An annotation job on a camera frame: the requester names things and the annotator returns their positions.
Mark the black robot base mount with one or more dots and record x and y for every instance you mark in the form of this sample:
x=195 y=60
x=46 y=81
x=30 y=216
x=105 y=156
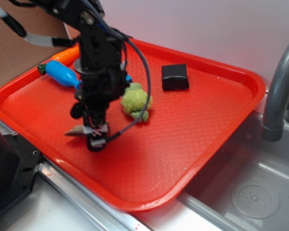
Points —
x=19 y=161

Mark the grey toy sink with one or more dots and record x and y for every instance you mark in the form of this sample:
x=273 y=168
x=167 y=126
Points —
x=244 y=187

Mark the brown wood chip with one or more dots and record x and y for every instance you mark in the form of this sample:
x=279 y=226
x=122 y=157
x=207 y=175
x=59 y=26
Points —
x=76 y=131

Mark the black square block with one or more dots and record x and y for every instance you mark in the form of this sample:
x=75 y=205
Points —
x=174 y=77

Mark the orange toy carrot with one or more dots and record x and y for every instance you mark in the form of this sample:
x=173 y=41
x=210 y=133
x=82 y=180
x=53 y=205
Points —
x=65 y=57

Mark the grey faucet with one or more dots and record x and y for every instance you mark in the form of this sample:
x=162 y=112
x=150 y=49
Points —
x=276 y=110

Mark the brown cardboard panel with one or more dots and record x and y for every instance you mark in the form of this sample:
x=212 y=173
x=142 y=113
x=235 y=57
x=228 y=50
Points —
x=17 y=55

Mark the blue rectangular block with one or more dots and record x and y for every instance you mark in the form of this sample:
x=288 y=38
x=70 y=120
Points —
x=128 y=78

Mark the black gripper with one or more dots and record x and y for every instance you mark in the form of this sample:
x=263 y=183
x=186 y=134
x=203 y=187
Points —
x=97 y=90

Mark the aluminium rail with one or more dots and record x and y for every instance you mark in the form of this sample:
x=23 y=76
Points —
x=58 y=203

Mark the red plastic tray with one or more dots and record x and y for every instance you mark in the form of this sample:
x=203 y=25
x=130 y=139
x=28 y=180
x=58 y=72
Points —
x=151 y=163

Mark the green plush toy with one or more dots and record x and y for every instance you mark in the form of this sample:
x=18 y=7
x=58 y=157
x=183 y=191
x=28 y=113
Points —
x=133 y=100

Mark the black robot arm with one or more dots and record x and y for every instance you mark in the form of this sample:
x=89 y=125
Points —
x=100 y=46

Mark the blue toy bottle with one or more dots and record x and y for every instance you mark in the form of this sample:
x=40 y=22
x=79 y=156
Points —
x=62 y=74

